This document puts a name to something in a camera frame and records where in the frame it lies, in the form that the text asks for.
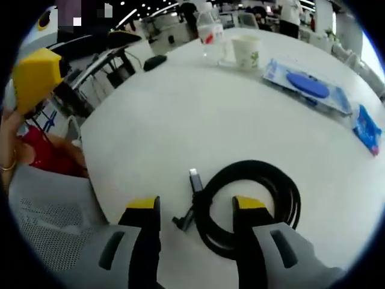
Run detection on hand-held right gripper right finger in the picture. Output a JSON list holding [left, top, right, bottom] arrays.
[[232, 195, 347, 289]]

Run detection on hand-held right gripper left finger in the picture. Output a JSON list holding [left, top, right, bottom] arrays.
[[72, 195, 163, 289]]

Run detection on black cable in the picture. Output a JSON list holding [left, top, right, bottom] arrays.
[[172, 159, 302, 260]]

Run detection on black computer mouse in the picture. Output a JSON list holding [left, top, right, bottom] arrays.
[[143, 54, 168, 72]]

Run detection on clear plastic bottle red label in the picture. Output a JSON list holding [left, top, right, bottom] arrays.
[[196, 2, 230, 66]]

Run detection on white paper cup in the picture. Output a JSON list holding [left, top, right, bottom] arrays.
[[230, 34, 263, 71]]

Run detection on blue plastic wipes packet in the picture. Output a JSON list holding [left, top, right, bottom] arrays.
[[351, 104, 383, 157]]

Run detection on blue mouse blister package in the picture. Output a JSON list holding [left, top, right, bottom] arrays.
[[262, 58, 353, 117]]

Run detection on person's left hand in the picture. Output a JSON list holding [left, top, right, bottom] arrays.
[[0, 111, 36, 168]]

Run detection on person's red garment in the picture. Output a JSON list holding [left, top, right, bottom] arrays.
[[17, 125, 88, 179]]

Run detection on grey mesh chair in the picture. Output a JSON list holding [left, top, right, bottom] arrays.
[[8, 164, 111, 273]]

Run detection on white table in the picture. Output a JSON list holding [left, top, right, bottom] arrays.
[[79, 26, 385, 289]]

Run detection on black metal desk frame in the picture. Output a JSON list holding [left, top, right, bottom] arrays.
[[58, 45, 146, 119]]

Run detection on gold bracelet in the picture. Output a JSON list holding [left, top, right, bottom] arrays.
[[0, 149, 17, 173]]

